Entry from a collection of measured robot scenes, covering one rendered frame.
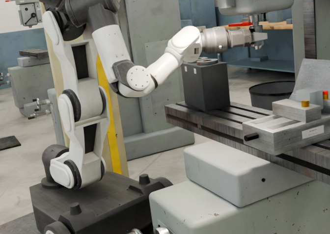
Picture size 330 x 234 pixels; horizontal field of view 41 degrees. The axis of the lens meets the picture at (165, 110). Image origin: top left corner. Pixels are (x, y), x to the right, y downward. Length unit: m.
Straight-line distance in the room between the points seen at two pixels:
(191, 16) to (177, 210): 7.48
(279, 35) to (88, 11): 6.55
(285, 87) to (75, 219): 2.49
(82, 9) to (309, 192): 0.98
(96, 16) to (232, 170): 0.64
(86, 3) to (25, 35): 8.96
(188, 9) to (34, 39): 3.63
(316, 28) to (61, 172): 1.25
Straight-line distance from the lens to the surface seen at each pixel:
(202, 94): 1.81
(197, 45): 1.49
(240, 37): 1.50
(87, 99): 1.82
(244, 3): 1.45
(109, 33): 1.38
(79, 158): 1.94
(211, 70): 1.80
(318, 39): 1.87
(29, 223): 2.35
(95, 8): 1.41
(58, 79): 3.03
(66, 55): 1.77
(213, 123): 1.67
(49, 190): 2.24
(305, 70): 1.91
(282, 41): 7.77
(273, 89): 3.84
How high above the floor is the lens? 1.37
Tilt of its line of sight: 14 degrees down
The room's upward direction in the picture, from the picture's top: 7 degrees counter-clockwise
